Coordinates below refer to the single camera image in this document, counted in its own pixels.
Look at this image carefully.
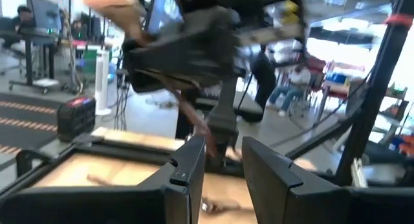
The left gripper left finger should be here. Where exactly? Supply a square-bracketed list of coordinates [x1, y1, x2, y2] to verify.
[0, 135, 206, 224]

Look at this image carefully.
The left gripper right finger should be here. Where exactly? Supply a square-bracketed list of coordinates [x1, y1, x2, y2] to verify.
[241, 136, 414, 224]

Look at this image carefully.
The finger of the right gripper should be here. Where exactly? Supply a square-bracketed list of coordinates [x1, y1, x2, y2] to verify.
[131, 69, 241, 93]
[122, 6, 242, 72]

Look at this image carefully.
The large display screen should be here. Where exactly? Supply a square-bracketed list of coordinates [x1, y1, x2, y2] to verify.
[146, 0, 186, 36]

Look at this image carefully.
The person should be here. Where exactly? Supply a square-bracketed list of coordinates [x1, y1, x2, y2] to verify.
[71, 19, 85, 41]
[11, 5, 35, 34]
[268, 63, 313, 118]
[250, 44, 278, 111]

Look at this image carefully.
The silver aluminium extrusion piece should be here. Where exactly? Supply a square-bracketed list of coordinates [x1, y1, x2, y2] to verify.
[351, 157, 369, 188]

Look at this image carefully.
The black box with red light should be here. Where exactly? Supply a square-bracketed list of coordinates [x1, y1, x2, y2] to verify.
[56, 96, 97, 143]

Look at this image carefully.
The white tower fan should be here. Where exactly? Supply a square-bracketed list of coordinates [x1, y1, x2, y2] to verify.
[94, 49, 113, 117]

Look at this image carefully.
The green cabinet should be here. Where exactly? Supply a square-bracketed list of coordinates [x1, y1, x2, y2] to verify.
[82, 49, 98, 69]

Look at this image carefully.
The blue storage box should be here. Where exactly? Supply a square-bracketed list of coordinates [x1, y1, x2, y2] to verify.
[325, 71, 350, 87]

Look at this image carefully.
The storage shelf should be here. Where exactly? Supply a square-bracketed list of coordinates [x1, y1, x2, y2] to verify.
[378, 83, 414, 153]

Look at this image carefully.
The computer monitor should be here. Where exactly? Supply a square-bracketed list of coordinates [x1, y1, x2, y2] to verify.
[30, 0, 63, 34]

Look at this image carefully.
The black standing desk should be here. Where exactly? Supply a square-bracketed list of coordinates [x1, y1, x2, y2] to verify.
[0, 26, 62, 95]

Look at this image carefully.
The red tape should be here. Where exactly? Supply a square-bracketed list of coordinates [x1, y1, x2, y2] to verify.
[384, 13, 414, 27]

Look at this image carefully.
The black aluminium table frame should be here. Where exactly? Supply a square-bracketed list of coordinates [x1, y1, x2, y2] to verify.
[0, 0, 414, 199]

